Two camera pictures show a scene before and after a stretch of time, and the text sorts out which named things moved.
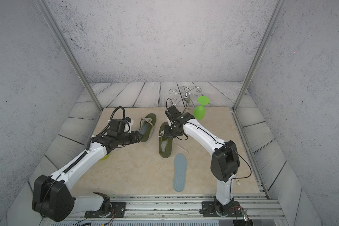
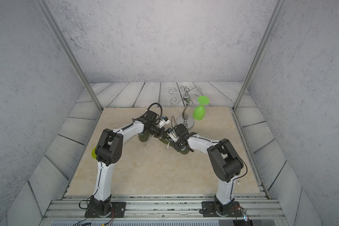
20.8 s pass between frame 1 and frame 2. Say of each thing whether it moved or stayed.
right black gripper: moved
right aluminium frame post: stayed
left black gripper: moved
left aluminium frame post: stayed
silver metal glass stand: stayed
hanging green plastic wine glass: stayed
